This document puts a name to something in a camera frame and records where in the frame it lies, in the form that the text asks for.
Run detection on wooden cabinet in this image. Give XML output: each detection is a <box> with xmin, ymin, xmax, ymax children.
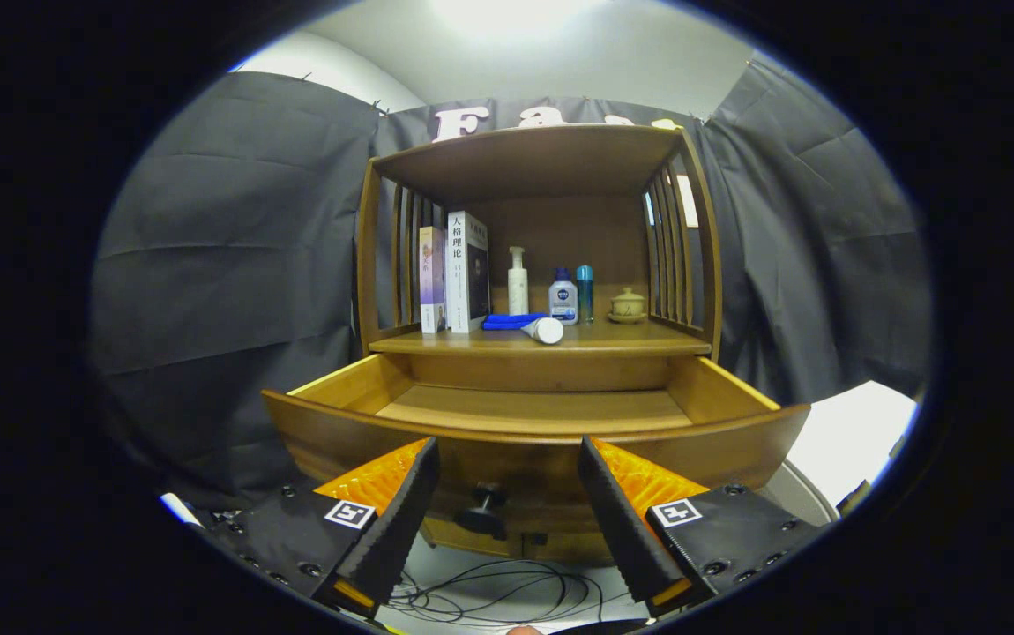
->
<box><xmin>262</xmin><ymin>123</ymin><xmax>812</xmax><ymax>565</ymax></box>

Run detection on black floor cables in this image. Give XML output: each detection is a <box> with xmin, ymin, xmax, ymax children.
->
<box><xmin>388</xmin><ymin>558</ymin><xmax>640</xmax><ymax>629</ymax></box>

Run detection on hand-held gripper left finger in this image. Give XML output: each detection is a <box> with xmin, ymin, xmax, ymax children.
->
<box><xmin>198</xmin><ymin>437</ymin><xmax>440</xmax><ymax>618</ymax></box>

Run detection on white book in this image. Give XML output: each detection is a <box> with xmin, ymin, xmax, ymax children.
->
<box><xmin>446</xmin><ymin>211</ymin><xmax>492</xmax><ymax>334</ymax></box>

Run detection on white bottle with blue cap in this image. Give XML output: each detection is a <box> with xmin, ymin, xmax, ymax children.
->
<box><xmin>548</xmin><ymin>268</ymin><xmax>579</xmax><ymax>326</ymax></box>

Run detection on purple book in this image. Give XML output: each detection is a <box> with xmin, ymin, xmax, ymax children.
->
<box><xmin>419</xmin><ymin>226</ymin><xmax>448</xmax><ymax>334</ymax></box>

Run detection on wooden drawer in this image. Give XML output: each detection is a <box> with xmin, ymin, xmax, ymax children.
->
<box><xmin>262</xmin><ymin>353</ymin><xmax>812</xmax><ymax>534</ymax></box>

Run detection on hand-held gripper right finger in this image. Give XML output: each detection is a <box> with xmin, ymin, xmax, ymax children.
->
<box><xmin>578</xmin><ymin>435</ymin><xmax>830</xmax><ymax>618</ymax></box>

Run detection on white and green tube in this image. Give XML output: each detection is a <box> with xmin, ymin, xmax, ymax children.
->
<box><xmin>520</xmin><ymin>316</ymin><xmax>565</xmax><ymax>345</ymax></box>

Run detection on black drawer knob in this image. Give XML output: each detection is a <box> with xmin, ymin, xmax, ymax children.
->
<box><xmin>454</xmin><ymin>482</ymin><xmax>510</xmax><ymax>541</ymax></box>

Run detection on tan lidded teacup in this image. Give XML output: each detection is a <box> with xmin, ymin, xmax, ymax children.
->
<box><xmin>608</xmin><ymin>287</ymin><xmax>648</xmax><ymax>325</ymax></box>

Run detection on white pump bottle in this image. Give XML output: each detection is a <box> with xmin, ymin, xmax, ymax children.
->
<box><xmin>507</xmin><ymin>246</ymin><xmax>530</xmax><ymax>316</ymax></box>

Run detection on wooden cabinet door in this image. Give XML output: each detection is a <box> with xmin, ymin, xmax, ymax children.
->
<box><xmin>520</xmin><ymin>529</ymin><xmax>618</xmax><ymax>565</ymax></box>
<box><xmin>419</xmin><ymin>516</ymin><xmax>526</xmax><ymax>558</ymax></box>

